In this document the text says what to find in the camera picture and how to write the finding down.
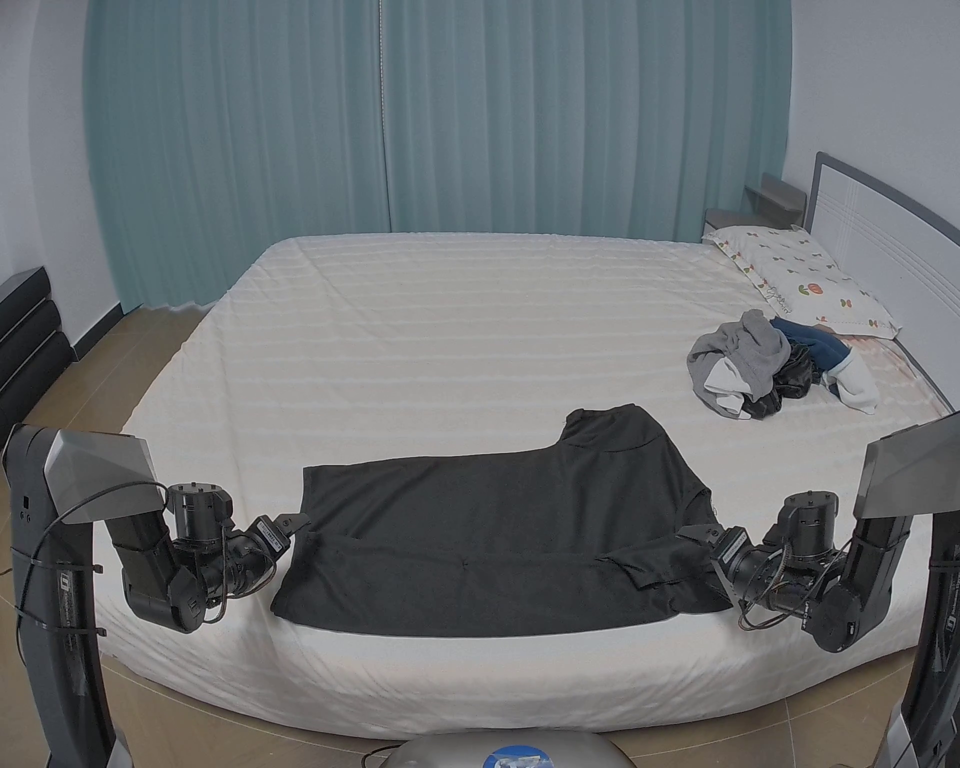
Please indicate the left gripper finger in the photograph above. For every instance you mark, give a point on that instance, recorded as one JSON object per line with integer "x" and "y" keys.
{"x": 295, "y": 523}

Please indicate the bed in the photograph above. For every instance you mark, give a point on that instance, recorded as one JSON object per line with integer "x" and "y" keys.
{"x": 450, "y": 337}

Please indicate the white printed pillow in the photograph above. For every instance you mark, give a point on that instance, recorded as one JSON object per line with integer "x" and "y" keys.
{"x": 810, "y": 281}

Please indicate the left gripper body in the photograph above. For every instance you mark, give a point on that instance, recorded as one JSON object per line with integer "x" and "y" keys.
{"x": 255, "y": 562}

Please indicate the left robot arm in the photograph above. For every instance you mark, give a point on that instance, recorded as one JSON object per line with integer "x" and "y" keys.
{"x": 97, "y": 472}

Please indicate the grey bedside table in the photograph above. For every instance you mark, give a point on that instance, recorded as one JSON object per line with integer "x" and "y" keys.
{"x": 776, "y": 196}

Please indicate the blue-green curtain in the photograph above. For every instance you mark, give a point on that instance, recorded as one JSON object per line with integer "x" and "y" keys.
{"x": 450, "y": 135}

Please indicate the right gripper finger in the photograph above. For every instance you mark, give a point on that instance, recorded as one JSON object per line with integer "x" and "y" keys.
{"x": 701, "y": 534}

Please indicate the pile of clothes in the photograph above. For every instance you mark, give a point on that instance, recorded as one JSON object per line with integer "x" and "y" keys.
{"x": 750, "y": 352}

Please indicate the black chest of drawers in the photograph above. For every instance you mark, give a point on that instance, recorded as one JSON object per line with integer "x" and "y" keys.
{"x": 30, "y": 345}

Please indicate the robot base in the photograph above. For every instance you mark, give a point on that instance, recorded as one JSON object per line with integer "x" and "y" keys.
{"x": 465, "y": 754}

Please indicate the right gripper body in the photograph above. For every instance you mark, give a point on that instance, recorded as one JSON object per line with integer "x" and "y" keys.
{"x": 746, "y": 574}

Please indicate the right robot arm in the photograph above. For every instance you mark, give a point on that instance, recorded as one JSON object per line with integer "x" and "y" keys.
{"x": 907, "y": 472}

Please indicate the black T-shirt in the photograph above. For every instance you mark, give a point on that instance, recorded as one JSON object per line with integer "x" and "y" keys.
{"x": 510, "y": 547}

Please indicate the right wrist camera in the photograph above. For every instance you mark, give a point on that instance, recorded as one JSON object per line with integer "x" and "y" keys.
{"x": 772, "y": 536}

